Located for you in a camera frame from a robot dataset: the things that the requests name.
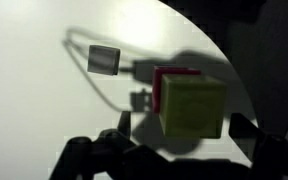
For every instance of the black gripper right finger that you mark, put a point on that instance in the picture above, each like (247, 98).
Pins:
(280, 160)

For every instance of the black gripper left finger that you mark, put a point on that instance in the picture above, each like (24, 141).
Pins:
(117, 156)

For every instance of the yellow block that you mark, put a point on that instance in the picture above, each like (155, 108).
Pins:
(192, 105)

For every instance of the pink block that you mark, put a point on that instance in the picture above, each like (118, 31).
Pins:
(157, 88)

